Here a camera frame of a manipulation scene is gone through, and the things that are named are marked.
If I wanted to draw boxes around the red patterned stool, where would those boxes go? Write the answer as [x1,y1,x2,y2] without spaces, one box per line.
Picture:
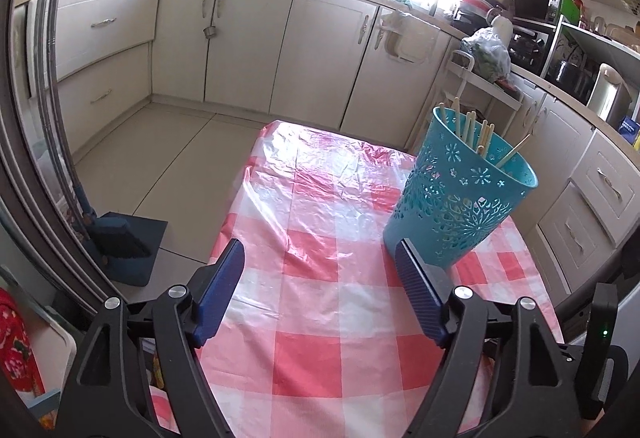
[0,288,44,399]

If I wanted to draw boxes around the white hanging trash bin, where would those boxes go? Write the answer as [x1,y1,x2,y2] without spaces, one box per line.
[380,11,440,64]

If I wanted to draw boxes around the wooden chopstick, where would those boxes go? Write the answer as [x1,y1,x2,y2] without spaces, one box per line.
[452,96,461,138]
[475,118,489,154]
[438,102,447,125]
[496,134,532,168]
[480,124,495,158]
[462,111,476,146]

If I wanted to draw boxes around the white electric kettle pot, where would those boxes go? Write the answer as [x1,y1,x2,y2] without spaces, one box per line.
[587,63,632,129]

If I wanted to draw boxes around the white thermos jug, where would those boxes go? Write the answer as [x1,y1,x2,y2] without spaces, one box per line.
[491,16,513,48]

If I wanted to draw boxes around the pink checkered tablecloth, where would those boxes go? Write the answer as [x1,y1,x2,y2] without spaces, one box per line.
[150,118,566,438]

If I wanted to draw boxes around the blue dustpan with broom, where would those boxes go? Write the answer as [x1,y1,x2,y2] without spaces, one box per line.
[49,0,170,288]

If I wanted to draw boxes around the plastic bag of vegetables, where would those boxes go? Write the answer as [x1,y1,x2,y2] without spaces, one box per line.
[460,28,511,83]

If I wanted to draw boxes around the blue perforated plastic basket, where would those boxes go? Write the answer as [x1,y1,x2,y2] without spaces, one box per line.
[383,106,538,269]

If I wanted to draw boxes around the white rolling shelf cart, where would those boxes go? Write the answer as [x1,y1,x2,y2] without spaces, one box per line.
[406,48,524,154]

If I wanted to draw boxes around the wooden chopstick leftmost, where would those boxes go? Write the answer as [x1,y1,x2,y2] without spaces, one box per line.
[438,102,447,125]

